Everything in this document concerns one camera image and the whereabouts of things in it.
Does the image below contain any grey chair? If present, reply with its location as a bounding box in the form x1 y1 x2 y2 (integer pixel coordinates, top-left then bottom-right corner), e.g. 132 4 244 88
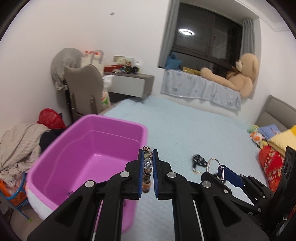
64 65 103 121

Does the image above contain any blue plush toy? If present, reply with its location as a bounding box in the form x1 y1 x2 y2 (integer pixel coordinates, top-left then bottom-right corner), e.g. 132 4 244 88
165 52 182 70

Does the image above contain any multicolour beaded bracelet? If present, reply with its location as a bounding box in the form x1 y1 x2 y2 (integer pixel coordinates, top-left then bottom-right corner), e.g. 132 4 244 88
141 145 154 194

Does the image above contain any beige clothes pile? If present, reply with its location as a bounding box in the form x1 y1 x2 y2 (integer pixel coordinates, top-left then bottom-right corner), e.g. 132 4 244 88
1 123 49 186

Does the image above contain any large tan teddy bear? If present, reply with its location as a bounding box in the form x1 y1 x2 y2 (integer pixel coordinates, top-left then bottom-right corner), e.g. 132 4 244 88
200 53 259 98

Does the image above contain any purple plastic tub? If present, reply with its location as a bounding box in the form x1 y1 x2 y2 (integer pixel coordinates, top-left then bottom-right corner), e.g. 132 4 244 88
27 114 147 220

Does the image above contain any grey upholstered headboard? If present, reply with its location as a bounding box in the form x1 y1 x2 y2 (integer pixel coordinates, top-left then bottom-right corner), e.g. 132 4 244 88
255 95 296 132

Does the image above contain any white plastic bag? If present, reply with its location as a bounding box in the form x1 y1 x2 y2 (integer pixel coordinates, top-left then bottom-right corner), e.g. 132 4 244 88
101 75 113 110

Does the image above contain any grey garment on chair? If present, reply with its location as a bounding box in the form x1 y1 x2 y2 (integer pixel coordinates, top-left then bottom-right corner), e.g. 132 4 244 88
51 48 83 91

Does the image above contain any large silver ring bangle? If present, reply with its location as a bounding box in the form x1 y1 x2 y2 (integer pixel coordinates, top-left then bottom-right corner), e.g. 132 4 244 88
206 158 226 183

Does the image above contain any light blue bed blanket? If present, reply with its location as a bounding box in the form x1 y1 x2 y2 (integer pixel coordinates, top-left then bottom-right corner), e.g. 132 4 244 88
28 96 270 241

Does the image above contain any orange blue laundry basket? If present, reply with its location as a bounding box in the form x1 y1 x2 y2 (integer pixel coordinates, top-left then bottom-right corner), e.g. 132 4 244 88
1 172 32 222

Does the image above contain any white tote bag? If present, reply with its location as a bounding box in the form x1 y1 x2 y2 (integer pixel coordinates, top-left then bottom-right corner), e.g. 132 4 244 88
80 50 104 75

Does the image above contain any small plush toy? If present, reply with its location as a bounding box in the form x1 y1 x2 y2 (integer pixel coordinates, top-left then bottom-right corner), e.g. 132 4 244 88
247 125 268 149

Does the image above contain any blue patterned window blanket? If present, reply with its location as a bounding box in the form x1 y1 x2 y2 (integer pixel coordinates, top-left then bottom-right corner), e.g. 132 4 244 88
161 70 241 111

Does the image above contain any grey desk drawer unit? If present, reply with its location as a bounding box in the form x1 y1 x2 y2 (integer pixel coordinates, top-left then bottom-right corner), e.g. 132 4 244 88
104 73 154 99

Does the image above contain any black polka dot lanyard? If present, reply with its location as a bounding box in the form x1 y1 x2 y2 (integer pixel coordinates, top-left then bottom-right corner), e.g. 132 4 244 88
191 153 208 174

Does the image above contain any blue pillow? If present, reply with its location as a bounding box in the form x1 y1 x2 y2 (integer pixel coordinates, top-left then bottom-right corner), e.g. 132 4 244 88
258 124 281 141

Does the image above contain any grey curtain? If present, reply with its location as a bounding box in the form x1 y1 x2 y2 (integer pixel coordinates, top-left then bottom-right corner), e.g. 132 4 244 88
158 0 180 68

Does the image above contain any yellow folded blanket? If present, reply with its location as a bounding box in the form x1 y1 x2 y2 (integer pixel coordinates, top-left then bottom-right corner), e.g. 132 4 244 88
268 125 296 156

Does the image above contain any red floral quilt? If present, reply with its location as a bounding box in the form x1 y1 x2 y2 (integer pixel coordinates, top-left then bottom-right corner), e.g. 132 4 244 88
258 146 284 192

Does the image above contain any toy truck on desk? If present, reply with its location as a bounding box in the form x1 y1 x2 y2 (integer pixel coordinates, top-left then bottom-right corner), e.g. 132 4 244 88
124 65 139 74

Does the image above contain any dark window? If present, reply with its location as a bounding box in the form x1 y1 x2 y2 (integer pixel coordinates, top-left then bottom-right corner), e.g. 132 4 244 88
171 3 242 69

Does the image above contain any red plastic basket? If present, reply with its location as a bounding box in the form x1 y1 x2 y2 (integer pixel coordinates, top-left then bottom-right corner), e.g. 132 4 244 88
37 108 67 130

